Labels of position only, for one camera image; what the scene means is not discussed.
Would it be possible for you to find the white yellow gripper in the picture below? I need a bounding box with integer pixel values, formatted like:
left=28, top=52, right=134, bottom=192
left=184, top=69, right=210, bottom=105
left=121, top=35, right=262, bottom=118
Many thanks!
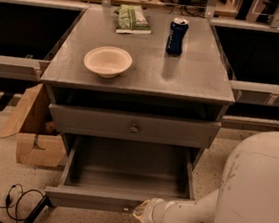
left=133, top=198, right=166, bottom=223

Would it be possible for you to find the grey drawer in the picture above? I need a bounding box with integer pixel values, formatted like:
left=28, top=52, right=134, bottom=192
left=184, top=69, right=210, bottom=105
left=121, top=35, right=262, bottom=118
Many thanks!
left=49, top=103, right=221, bottom=148
left=46, top=136, right=193, bottom=213

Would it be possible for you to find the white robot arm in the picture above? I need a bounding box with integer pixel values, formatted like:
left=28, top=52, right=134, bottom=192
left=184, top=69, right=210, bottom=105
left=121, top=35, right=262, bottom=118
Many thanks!
left=133, top=131, right=279, bottom=223

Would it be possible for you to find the grey wooden drawer cabinet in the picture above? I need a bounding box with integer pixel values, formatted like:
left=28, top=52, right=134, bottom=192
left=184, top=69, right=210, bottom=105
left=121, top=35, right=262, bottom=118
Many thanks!
left=41, top=7, right=235, bottom=162

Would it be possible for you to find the grey top drawer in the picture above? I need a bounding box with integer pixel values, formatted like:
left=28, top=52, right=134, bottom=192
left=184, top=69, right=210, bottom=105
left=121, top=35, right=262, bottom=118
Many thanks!
left=49, top=103, right=221, bottom=148

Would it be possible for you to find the brown cardboard box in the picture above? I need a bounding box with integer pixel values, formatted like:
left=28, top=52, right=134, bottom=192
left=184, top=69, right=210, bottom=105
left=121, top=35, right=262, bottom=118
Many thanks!
left=0, top=84, right=66, bottom=168

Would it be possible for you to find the white paper bowl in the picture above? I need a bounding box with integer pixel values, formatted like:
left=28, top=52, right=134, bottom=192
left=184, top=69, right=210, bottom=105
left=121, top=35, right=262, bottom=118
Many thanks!
left=84, top=46, right=132, bottom=78

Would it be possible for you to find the blue soda can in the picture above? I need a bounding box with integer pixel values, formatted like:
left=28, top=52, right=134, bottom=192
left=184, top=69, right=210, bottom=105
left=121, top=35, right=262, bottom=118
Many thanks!
left=166, top=17, right=189, bottom=56

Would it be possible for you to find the green snack bag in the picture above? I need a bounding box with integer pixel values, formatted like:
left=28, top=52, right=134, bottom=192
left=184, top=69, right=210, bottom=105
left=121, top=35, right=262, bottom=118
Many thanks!
left=115, top=4, right=152, bottom=34

